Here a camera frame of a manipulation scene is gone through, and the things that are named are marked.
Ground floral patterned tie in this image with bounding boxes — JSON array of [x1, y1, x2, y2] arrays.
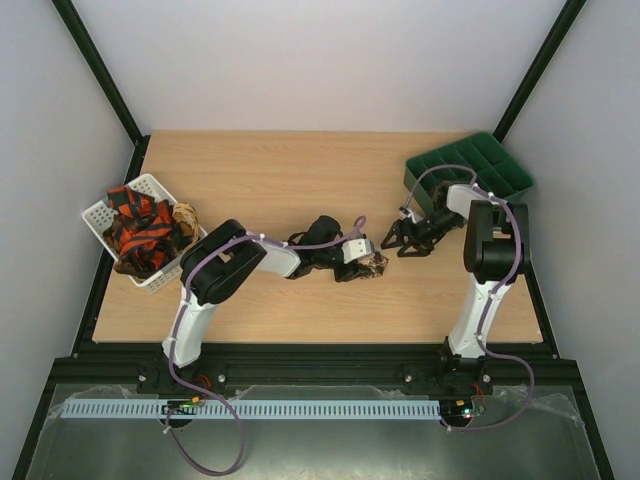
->
[[356, 252, 389, 279]]

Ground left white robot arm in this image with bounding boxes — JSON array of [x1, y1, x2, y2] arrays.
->
[[162, 215, 376, 368]]

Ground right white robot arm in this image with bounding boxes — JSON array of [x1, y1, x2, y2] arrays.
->
[[381, 182, 530, 392]]

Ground green divided organizer tray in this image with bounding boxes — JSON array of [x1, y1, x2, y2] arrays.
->
[[403, 132, 534, 213]]

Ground brown tan patterned tie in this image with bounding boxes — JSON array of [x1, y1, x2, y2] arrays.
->
[[172, 202, 200, 246]]

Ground orange navy striped tie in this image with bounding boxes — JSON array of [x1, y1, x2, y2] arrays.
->
[[102, 186, 176, 278]]

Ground white perforated plastic basket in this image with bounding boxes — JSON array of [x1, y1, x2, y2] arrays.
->
[[82, 174, 206, 293]]

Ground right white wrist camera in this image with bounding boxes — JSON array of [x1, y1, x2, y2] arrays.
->
[[399, 206, 423, 224]]

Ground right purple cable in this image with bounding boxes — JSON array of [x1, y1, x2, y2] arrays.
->
[[402, 164, 536, 434]]

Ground purple cable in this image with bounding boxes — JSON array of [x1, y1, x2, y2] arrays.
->
[[402, 164, 536, 434], [167, 215, 369, 475]]

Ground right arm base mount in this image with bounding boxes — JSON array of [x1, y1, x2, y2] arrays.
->
[[402, 363, 493, 398]]

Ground white slotted cable duct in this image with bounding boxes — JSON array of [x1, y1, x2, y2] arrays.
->
[[60, 399, 441, 421]]

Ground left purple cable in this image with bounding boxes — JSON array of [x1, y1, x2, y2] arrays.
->
[[167, 215, 369, 475]]

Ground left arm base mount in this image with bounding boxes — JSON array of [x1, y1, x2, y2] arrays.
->
[[136, 357, 216, 399]]

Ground right black frame post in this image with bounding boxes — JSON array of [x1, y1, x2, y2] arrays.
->
[[493, 0, 587, 143]]

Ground black frame post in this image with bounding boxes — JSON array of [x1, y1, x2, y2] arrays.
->
[[50, 0, 146, 146], [493, 0, 587, 143]]

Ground black aluminium frame rail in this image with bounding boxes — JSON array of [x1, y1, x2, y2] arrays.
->
[[46, 343, 585, 397]]

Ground left black frame post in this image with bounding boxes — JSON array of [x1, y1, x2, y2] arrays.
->
[[50, 0, 146, 146]]

